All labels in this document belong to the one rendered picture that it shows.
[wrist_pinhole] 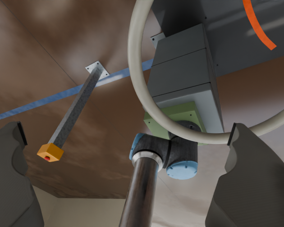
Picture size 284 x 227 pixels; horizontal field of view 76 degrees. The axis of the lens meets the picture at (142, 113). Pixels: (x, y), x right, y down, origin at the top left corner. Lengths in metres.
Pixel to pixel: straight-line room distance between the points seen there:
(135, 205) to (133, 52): 0.51
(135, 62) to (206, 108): 0.73
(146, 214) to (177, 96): 0.60
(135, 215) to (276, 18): 1.64
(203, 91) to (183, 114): 0.15
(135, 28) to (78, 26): 1.58
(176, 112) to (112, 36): 1.10
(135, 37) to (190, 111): 0.66
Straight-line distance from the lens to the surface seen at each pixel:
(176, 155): 0.91
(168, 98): 1.03
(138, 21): 0.39
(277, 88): 2.25
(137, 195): 0.73
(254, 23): 1.79
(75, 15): 1.92
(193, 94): 1.00
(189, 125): 1.02
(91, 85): 1.91
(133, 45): 0.40
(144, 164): 0.82
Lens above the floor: 1.60
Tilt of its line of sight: 41 degrees down
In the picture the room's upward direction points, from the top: 167 degrees counter-clockwise
